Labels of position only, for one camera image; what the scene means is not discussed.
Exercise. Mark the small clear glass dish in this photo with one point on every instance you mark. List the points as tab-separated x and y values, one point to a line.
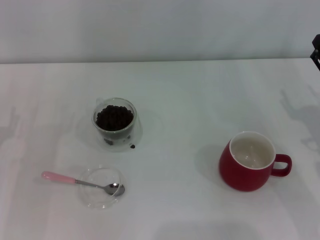
97	200

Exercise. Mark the red mug with white inside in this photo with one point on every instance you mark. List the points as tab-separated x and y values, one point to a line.
240	177

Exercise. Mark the clear double-wall glass cup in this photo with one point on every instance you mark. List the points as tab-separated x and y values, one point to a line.
94	117

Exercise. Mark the pile of coffee beans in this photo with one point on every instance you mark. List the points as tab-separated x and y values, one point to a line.
114	117

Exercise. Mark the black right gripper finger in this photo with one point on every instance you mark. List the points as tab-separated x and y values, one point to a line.
315	58
317	42

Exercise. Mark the clear glass saucer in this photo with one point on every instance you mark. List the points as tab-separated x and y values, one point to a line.
120	148

